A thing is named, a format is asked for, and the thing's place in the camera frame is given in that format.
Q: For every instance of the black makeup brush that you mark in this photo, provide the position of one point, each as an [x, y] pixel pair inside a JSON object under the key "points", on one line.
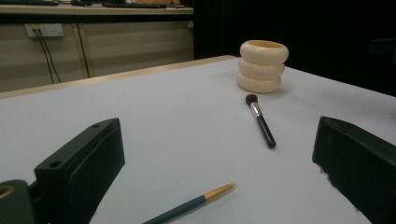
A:
{"points": [[263, 124]]}

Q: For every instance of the white table sheet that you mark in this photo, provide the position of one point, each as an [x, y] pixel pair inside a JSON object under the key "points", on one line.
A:
{"points": [[186, 124]]}

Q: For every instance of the cream ringed holder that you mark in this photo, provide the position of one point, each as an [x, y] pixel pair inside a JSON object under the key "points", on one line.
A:
{"points": [[261, 71]]}

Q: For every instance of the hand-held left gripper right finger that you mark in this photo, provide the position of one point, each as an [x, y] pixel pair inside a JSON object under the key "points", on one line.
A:
{"points": [[361, 161]]}

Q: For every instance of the white wall power outlet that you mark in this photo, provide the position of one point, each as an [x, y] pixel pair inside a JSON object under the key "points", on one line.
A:
{"points": [[49, 30]]}

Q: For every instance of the black keyboard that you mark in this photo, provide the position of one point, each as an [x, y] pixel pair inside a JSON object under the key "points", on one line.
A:
{"points": [[134, 5]]}

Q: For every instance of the black curtain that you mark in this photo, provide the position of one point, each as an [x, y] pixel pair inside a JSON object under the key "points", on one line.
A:
{"points": [[311, 28]]}

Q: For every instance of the brown brush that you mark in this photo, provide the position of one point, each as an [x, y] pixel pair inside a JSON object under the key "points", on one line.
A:
{"points": [[186, 207]]}

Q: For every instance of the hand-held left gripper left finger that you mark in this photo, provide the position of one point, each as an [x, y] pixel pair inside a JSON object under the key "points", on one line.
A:
{"points": [[77, 174]]}

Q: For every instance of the wooden table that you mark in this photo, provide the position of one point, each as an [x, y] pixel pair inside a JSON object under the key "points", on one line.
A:
{"points": [[93, 80]]}

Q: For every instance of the background desk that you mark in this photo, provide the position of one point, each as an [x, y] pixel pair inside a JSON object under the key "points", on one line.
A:
{"points": [[93, 11]]}

